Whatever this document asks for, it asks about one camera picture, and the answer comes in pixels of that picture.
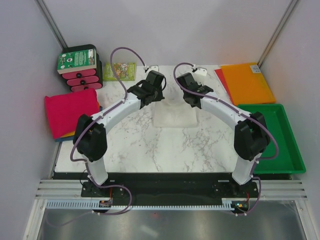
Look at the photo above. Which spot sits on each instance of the red plastic board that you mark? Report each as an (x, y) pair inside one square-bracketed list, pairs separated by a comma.
[(222, 79)]

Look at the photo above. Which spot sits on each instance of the white slotted cable duct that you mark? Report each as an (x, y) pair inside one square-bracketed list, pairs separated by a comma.
[(97, 204)]

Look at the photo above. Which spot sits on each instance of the blue folded t shirt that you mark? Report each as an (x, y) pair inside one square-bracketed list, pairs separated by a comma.
[(62, 140)]

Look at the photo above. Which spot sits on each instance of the orange plastic board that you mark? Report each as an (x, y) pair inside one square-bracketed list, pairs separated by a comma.
[(246, 84)]

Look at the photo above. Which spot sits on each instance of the green book on drawers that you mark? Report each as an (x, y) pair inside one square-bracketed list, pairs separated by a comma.
[(77, 61)]

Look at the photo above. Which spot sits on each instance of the pink folded t shirt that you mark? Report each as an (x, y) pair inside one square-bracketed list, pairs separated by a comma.
[(86, 97)]

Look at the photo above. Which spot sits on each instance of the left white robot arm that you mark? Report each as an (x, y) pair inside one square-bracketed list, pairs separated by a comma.
[(90, 139)]

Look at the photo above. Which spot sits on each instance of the green plastic tray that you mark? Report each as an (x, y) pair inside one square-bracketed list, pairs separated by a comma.
[(289, 159)]

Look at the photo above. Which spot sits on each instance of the aluminium corner post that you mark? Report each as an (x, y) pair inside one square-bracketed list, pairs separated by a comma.
[(290, 9), (51, 23)]

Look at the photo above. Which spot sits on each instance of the lime green picture book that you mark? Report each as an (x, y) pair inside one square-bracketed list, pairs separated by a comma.
[(126, 71)]

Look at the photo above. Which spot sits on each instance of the white t shirt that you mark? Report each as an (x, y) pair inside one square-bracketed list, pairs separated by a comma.
[(169, 114)]

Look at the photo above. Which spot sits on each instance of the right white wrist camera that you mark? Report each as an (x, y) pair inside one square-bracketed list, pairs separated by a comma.
[(199, 71)]

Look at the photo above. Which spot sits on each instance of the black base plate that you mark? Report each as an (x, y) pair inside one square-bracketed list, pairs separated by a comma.
[(165, 188)]

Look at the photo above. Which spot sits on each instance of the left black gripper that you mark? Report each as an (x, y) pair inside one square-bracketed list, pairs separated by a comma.
[(160, 96)]

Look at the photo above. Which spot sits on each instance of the yellow folded t shirt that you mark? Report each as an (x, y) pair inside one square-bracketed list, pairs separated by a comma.
[(70, 134)]

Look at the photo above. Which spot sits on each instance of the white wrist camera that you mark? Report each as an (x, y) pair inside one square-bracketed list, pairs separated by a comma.
[(199, 71), (149, 68)]

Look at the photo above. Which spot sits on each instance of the left aluminium corner post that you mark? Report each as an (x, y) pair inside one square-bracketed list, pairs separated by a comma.
[(51, 23)]

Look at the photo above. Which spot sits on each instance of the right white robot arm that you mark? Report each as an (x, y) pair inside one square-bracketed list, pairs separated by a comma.
[(251, 136)]

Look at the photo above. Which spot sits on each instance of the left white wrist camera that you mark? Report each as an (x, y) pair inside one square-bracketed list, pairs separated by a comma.
[(149, 68)]

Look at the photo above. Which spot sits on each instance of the aluminium rail frame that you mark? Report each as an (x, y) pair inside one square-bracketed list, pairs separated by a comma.
[(272, 190)]

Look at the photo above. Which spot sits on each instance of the black pink drawer unit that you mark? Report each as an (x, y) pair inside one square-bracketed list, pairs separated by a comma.
[(84, 79)]

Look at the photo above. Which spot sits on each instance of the right aluminium corner post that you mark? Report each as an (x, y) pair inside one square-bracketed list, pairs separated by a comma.
[(290, 9)]

